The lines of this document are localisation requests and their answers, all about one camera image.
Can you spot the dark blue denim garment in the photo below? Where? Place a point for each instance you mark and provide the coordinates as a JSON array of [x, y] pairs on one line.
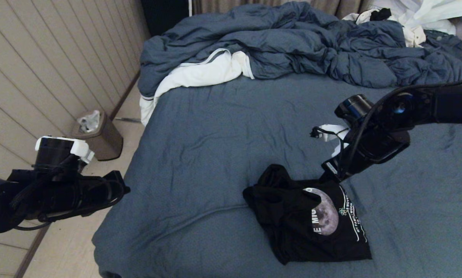
[[449, 41]]

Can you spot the dark cabinet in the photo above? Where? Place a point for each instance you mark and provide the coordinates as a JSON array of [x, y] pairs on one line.
[[163, 17]]

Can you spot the beige curtain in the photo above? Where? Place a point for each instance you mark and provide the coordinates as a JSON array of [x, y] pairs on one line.
[[215, 5]]

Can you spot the black t-shirt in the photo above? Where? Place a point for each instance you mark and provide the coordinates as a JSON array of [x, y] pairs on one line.
[[288, 227]]

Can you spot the brown trash bin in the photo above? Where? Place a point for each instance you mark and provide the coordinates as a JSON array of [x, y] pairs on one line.
[[109, 141]]

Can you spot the small black garment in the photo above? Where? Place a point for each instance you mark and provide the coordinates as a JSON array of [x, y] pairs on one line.
[[380, 14]]

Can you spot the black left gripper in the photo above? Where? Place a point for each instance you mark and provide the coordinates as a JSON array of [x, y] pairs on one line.
[[72, 195]]

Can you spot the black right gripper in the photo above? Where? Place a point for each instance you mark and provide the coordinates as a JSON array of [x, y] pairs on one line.
[[373, 148]]

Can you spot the cream buttoned shirt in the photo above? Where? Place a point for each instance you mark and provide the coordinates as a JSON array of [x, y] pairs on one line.
[[413, 36]]

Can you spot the bed with blue sheet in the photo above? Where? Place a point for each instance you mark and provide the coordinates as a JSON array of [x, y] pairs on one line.
[[215, 154]]

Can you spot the white quilt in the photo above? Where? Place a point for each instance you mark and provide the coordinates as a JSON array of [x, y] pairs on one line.
[[200, 72]]

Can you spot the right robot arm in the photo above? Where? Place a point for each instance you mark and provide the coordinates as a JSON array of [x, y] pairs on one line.
[[439, 104]]

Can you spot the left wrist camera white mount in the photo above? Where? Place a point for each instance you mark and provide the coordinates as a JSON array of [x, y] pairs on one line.
[[80, 146]]

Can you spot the white crumpled garment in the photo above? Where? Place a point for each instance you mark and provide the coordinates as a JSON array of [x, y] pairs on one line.
[[427, 11]]

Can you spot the crumpled blue duvet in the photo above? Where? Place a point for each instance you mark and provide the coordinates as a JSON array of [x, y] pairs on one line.
[[292, 40]]

